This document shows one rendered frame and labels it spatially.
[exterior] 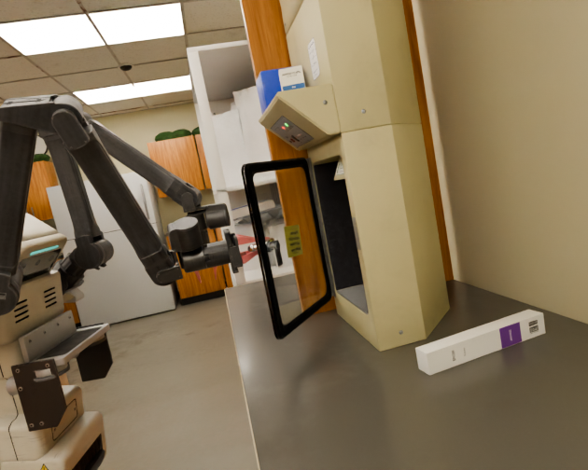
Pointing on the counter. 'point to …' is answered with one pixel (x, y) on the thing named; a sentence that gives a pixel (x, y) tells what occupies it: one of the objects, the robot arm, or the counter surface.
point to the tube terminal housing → (378, 162)
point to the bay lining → (338, 227)
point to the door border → (260, 238)
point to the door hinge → (321, 227)
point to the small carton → (291, 78)
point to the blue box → (268, 87)
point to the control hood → (305, 113)
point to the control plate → (290, 131)
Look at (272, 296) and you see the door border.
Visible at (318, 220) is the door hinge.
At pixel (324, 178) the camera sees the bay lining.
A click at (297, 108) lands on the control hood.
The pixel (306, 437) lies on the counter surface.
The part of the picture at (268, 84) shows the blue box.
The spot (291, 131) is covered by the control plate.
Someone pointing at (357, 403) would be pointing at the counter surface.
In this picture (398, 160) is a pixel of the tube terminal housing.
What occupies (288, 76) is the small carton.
